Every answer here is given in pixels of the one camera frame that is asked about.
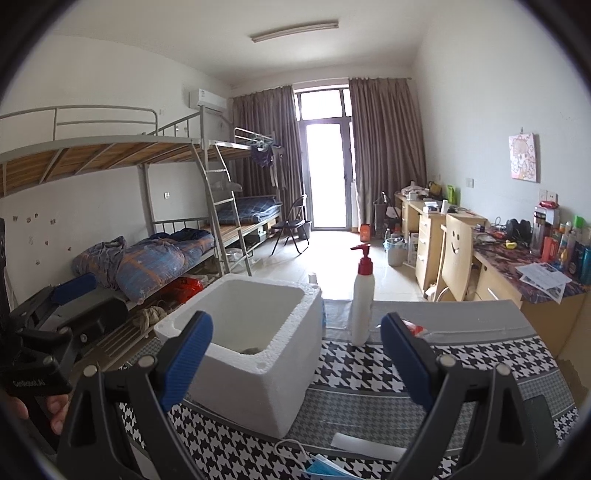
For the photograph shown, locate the white foam strip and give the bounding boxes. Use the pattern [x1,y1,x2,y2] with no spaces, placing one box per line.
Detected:
[332,432,410,462]

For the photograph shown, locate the blue orange bedding bundle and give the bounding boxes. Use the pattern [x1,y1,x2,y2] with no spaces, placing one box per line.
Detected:
[71,228,215,304]

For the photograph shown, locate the hanging dark clothes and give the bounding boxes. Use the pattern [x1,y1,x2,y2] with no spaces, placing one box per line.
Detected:
[249,141,287,190]

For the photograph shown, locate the wooden desk with patterned cover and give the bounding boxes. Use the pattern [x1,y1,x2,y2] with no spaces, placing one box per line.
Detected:
[473,230,591,361]

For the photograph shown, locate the white air conditioner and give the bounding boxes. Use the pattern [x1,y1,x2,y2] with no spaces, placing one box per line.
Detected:
[188,88,228,114]

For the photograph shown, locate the blue face mask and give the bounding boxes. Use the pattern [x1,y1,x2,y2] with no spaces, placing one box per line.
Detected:
[272,438,366,480]

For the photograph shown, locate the houndstooth table mat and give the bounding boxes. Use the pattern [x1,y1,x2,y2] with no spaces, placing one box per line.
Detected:
[117,299,583,480]

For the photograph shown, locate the brown curtain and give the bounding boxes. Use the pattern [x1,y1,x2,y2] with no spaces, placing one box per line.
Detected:
[348,76,428,232]
[231,85,298,232]

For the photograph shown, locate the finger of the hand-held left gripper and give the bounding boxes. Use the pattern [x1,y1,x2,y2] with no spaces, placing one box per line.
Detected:
[8,273,99,325]
[14,296,131,370]

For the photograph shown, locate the black trolley frame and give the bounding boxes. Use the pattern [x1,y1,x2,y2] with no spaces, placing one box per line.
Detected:
[373,191,398,232]

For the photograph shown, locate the printed paper sheets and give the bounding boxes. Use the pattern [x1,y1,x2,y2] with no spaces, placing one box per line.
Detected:
[515,262,574,304]

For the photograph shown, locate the black headphones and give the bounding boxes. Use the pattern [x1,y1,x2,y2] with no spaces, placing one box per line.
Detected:
[504,218,534,243]

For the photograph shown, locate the person's left hand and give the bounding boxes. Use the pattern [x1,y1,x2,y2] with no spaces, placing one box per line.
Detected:
[0,388,71,437]

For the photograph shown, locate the white red pump bottle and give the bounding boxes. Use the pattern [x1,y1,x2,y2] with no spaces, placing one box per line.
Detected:
[347,244,376,347]

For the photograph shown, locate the white styrofoam box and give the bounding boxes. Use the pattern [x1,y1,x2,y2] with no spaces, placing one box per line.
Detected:
[154,273,325,439]

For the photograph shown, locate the pink cartoon wall picture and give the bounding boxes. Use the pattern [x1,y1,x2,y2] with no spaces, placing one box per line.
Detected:
[508,132,540,184]

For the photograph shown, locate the row of toiletry bottles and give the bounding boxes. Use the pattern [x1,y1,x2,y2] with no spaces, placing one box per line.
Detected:
[542,215,591,283]

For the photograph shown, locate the red plastic bag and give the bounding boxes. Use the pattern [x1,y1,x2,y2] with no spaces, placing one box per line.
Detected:
[168,276,205,304]

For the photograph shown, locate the large metal bunk bed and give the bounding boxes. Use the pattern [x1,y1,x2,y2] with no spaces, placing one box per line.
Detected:
[0,105,254,370]

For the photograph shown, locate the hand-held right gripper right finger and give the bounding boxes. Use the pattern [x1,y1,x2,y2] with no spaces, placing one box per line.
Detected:
[379,312,561,480]

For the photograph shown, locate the wooden smiley face chair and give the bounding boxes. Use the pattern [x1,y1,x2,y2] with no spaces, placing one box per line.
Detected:
[436,213,477,304]

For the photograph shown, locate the light wooden drawer desk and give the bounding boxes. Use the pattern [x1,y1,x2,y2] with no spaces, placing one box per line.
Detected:
[394,191,490,292]

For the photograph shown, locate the glass balcony door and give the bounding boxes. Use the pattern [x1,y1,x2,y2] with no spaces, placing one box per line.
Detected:
[294,84,356,232]

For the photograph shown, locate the beige crumpled cloth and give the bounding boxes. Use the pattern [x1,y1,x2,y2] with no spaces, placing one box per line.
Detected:
[131,305,170,332]

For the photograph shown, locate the metal bunk ladder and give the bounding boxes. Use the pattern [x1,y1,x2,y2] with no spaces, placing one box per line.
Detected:
[191,141,254,278]

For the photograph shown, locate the clear water bottle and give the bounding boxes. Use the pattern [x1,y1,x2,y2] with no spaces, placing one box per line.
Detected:
[531,207,551,257]

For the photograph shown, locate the black folding chair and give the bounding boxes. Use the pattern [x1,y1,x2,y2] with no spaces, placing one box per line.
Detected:
[270,194,311,256]

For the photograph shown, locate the small metal bunk bed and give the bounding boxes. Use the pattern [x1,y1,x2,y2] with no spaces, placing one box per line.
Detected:
[208,127,286,259]

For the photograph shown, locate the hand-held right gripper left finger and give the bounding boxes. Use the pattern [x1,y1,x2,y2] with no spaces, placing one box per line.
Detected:
[55,310,215,480]

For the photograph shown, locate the dark blue quilt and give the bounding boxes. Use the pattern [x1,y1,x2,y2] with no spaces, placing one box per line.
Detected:
[217,194,282,226]

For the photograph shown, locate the grey waste bin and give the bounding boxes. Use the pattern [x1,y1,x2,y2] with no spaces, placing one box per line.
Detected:
[385,234,410,267]

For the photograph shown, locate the ceiling tube light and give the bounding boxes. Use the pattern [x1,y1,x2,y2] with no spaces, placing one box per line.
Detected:
[249,19,340,44]

